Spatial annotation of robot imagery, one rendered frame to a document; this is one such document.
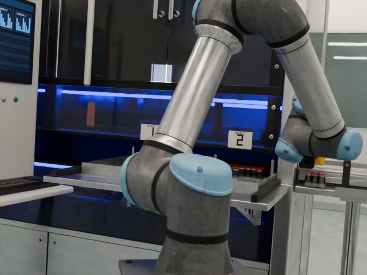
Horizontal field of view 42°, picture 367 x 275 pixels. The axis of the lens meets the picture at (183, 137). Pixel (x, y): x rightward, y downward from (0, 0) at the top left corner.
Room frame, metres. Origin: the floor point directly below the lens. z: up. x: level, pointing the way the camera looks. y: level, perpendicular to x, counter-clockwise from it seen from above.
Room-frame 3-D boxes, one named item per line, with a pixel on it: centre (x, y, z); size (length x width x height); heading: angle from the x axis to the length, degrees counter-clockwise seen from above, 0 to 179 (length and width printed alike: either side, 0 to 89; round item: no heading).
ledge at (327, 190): (1.64, -0.47, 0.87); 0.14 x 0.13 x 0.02; 160
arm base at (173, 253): (0.88, -0.04, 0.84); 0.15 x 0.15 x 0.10
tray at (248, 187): (1.56, -0.16, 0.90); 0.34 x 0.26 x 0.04; 160
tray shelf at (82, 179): (1.57, 0.02, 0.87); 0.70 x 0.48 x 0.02; 70
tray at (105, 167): (1.70, 0.15, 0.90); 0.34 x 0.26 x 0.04; 160
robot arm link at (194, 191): (0.89, -0.03, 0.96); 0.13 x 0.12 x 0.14; 40
